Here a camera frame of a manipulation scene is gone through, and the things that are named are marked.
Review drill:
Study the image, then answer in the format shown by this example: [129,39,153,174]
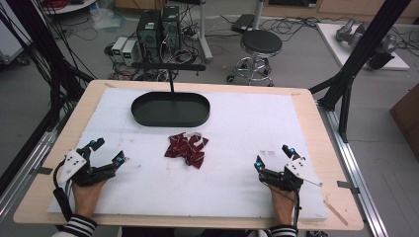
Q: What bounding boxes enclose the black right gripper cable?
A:
[293,186,303,229]

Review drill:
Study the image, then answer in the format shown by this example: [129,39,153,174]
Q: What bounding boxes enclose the green electronic boxes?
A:
[135,9,163,55]

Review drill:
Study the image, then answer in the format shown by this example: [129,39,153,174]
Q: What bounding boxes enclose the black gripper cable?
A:
[293,186,303,229]
[52,159,75,222]

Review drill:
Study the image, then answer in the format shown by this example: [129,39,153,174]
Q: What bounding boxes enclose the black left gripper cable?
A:
[52,159,75,222]

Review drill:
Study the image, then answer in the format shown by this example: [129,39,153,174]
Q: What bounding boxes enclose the black flat box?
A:
[230,13,257,35]

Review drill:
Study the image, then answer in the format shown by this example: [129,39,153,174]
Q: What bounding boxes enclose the white floor board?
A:
[315,22,411,72]

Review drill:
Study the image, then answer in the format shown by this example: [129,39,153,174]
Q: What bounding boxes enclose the thin wooden stick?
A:
[323,199,350,227]

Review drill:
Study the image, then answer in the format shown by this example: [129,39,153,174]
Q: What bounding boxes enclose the white table leg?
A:
[197,0,214,64]

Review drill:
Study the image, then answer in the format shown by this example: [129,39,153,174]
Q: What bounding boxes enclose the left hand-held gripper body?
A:
[58,148,117,188]

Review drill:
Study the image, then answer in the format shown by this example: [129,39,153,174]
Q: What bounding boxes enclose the dark red patterned cloth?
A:
[164,131,210,170]

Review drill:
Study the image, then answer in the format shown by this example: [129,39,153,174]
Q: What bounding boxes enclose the black round stool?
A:
[226,29,284,88]

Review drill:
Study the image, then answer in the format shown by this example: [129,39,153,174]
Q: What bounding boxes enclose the person's left hand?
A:
[71,179,109,219]

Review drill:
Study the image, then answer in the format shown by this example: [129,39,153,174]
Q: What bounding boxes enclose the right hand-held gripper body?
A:
[258,157,314,194]

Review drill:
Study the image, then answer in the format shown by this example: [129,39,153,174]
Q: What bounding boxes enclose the white power supply unit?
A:
[111,36,129,57]
[121,39,138,67]

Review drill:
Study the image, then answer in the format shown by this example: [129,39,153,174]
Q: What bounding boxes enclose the black frame post with cables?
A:
[0,0,97,132]

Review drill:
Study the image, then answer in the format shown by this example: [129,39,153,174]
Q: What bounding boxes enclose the aluminium rail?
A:
[316,102,390,237]
[0,126,65,216]

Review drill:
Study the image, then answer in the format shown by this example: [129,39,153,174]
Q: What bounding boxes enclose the white round table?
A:
[42,0,98,16]

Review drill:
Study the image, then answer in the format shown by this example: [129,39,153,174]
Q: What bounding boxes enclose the brown wooden cabinet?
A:
[388,83,419,153]

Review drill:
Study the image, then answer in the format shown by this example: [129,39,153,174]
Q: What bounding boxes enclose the black metal frame post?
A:
[308,0,413,144]

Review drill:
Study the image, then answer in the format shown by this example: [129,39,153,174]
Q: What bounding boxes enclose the black computer tower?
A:
[161,5,182,53]

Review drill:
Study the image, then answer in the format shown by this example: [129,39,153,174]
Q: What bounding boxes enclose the black oval tray stand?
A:
[130,61,211,128]

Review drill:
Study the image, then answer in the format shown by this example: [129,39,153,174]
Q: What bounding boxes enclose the person's right hand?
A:
[268,184,296,227]

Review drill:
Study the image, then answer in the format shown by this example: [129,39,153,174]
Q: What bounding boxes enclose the white foam mat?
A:
[46,86,329,222]

